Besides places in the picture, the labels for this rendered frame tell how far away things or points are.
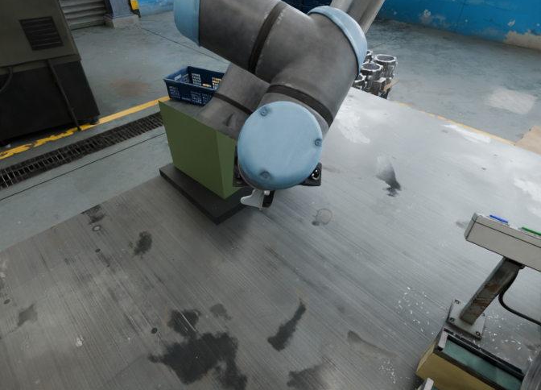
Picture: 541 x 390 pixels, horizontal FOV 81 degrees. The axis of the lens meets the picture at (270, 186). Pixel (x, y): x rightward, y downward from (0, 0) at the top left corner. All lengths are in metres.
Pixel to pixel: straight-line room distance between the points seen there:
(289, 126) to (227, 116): 0.59
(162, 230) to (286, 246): 0.35
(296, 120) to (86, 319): 0.68
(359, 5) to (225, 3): 0.49
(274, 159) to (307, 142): 0.04
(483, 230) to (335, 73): 0.41
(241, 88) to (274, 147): 0.62
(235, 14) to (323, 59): 0.11
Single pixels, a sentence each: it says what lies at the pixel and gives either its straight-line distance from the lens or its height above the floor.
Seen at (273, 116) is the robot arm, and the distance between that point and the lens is 0.34.
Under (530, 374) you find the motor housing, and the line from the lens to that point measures 0.68.
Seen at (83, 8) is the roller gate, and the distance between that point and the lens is 6.76.
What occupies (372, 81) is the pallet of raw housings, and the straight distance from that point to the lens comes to 2.78.
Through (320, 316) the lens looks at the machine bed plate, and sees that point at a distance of 0.78.
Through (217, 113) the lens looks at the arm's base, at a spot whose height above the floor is 1.05.
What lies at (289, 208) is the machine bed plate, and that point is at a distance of 0.98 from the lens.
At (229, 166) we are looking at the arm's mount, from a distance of 0.92.
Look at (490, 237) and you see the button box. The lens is 0.67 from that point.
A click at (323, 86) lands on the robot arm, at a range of 0.38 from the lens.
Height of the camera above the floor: 1.48
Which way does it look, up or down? 41 degrees down
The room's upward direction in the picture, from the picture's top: straight up
